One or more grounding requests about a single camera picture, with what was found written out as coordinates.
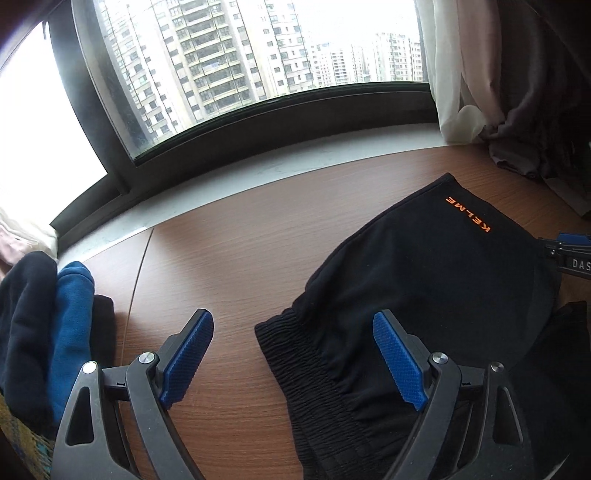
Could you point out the grey curtain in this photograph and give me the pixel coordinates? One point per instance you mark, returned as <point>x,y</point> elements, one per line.
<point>545,92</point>

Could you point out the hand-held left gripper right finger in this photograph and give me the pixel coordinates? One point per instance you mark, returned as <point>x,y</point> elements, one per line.
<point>399,360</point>

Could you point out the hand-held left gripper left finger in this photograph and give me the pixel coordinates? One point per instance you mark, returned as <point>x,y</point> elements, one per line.
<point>187,360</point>

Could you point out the navy folded cloth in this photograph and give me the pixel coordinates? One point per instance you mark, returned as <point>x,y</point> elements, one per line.
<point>25,323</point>

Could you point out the high-rise apartment building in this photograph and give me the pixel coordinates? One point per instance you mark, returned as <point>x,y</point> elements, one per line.
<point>207,50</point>

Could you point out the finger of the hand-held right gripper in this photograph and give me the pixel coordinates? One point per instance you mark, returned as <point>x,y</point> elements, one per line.
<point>572,240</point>

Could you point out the pink curtain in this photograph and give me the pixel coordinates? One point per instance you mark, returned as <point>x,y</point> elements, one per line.
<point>482,55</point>

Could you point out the blue folded cloth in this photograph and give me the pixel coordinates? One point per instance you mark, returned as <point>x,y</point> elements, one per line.
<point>71,332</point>

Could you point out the black window frame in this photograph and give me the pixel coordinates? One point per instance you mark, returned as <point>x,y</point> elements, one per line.
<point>277,124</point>

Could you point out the white curtain beside window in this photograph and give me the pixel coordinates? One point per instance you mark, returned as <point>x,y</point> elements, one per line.
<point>23,230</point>

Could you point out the black folded cloth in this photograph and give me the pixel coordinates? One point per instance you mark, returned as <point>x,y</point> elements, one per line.
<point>104,327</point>

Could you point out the white windowsill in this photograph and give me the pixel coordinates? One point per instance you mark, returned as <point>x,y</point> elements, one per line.
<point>277,156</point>

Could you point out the white sheer curtain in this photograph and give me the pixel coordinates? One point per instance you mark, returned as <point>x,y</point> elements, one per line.
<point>443,69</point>

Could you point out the black pants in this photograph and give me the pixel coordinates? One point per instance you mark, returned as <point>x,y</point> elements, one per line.
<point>415,277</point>

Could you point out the patterned yellow teal cloth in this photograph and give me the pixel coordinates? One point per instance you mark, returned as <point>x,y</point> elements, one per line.
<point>23,443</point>

